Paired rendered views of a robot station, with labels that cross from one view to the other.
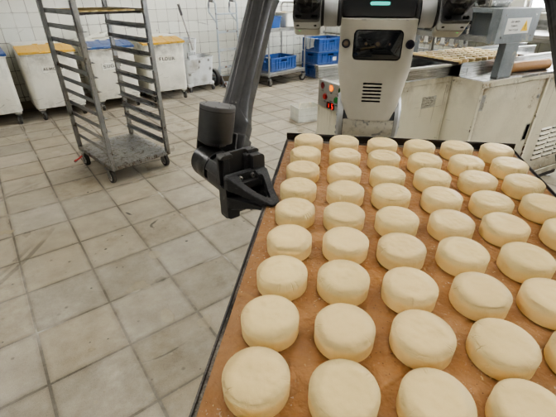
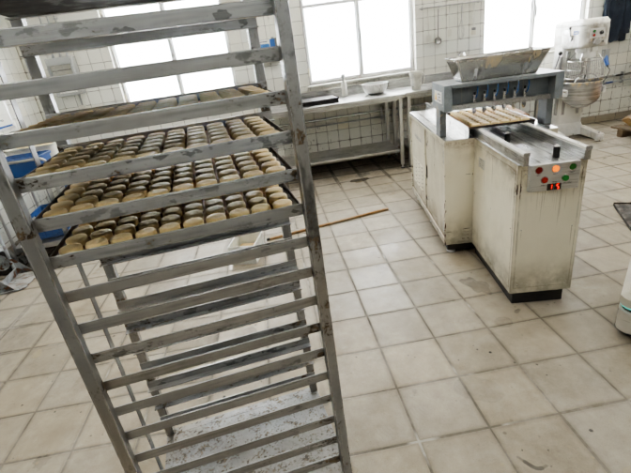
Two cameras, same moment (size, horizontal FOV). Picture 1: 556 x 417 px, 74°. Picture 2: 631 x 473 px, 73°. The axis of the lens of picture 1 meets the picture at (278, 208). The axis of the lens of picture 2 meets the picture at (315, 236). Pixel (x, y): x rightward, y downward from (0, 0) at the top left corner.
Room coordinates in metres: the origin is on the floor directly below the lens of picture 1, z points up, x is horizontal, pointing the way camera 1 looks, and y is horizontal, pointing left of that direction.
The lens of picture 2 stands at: (1.93, 2.02, 1.51)
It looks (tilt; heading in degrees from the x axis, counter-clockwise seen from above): 24 degrees down; 303
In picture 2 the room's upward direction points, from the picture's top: 8 degrees counter-clockwise
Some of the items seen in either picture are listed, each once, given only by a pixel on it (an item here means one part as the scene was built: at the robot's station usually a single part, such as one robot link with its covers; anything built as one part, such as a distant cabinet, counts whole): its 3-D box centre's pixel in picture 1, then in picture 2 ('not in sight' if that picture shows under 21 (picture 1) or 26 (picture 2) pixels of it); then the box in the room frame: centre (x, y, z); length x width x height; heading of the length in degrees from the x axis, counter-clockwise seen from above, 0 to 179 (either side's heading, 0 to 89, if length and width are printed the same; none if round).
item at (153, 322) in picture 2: (132, 75); (216, 306); (2.99, 1.13, 0.69); 0.64 x 0.03 x 0.03; 46
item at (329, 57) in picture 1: (322, 56); not in sight; (6.76, -0.76, 0.30); 0.60 x 0.40 x 0.20; 127
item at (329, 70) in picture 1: (443, 58); (465, 124); (2.60, -1.09, 0.87); 2.01 x 0.03 x 0.07; 119
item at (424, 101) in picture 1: (377, 141); (518, 209); (2.18, -0.62, 0.45); 0.70 x 0.34 x 0.90; 119
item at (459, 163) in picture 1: (465, 165); not in sight; (0.53, -0.29, 1.01); 0.05 x 0.05 x 0.02
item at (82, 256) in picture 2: (61, 11); (184, 232); (2.71, 1.40, 1.14); 0.64 x 0.03 x 0.03; 46
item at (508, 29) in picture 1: (455, 38); (493, 103); (2.42, -1.06, 1.01); 0.72 x 0.33 x 0.34; 29
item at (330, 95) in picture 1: (333, 96); (553, 175); (2.00, -0.30, 0.77); 0.24 x 0.04 x 0.14; 29
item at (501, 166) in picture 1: (508, 169); not in sight; (0.52, -0.35, 1.02); 0.05 x 0.05 x 0.02
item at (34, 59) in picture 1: (51, 79); not in sight; (4.43, 2.62, 0.38); 0.64 x 0.54 x 0.77; 38
